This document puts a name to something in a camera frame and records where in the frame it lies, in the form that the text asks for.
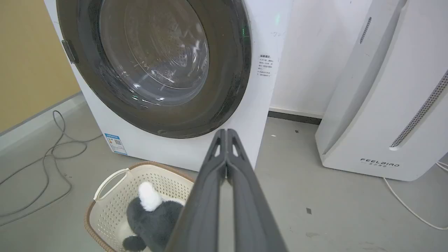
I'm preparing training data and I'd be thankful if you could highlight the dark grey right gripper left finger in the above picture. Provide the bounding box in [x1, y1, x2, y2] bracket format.
[165, 129, 228, 252]

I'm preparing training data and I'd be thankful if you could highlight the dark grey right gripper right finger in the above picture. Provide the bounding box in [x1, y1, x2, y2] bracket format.
[227, 129, 288, 252]

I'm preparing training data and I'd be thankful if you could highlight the round dark glass washer door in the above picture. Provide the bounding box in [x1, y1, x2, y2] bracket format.
[56, 0, 252, 139]

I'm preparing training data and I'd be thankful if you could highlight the white front-load washing machine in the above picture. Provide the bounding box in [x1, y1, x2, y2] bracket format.
[43, 0, 294, 172]

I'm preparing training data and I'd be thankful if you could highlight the grey and white plush toy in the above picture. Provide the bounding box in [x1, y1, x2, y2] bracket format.
[122, 181, 185, 252]

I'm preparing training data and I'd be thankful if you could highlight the cream perforated laundry basket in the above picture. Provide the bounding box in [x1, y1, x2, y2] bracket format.
[84, 161, 195, 252]

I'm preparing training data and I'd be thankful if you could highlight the white Feelbird air purifier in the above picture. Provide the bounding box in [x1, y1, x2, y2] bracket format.
[315, 0, 448, 182]

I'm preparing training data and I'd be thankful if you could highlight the grey floor cable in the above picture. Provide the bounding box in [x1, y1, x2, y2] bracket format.
[0, 110, 103, 226]

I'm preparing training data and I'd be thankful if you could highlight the white power cord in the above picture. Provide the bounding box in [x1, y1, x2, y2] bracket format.
[383, 161, 448, 231]

